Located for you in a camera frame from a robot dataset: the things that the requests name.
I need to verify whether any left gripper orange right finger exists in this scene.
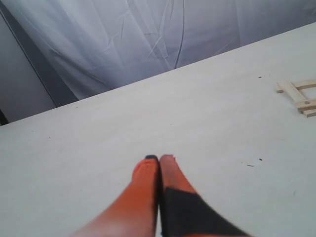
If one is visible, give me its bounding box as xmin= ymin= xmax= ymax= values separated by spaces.
xmin=159 ymin=155 xmax=249 ymax=237

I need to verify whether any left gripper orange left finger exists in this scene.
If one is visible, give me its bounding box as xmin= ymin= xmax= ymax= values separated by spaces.
xmin=72 ymin=155 xmax=159 ymax=237

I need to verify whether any plain wood strip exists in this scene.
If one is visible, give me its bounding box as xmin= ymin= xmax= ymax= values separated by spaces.
xmin=276 ymin=80 xmax=316 ymax=118

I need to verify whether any wood strip with dot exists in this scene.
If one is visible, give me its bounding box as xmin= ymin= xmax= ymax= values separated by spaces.
xmin=295 ymin=99 xmax=316 ymax=111

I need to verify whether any white wrinkled backdrop cloth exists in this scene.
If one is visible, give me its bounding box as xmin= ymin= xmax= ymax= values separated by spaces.
xmin=0 ymin=0 xmax=316 ymax=124

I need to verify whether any top horizontal wood strip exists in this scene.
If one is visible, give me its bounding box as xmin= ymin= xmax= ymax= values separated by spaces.
xmin=276 ymin=79 xmax=316 ymax=93

